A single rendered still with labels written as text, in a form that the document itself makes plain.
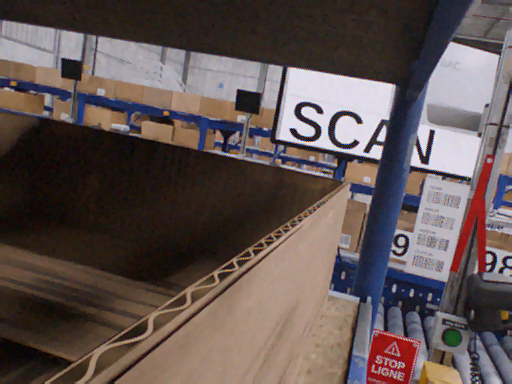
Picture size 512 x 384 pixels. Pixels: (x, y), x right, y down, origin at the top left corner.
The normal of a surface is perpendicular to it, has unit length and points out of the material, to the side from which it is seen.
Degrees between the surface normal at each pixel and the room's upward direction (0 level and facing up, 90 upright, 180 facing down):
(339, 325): 0
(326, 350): 0
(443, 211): 90
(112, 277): 1
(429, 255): 90
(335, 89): 86
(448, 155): 86
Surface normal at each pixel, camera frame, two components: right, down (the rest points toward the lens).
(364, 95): 0.18, 0.07
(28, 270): 0.19, -0.98
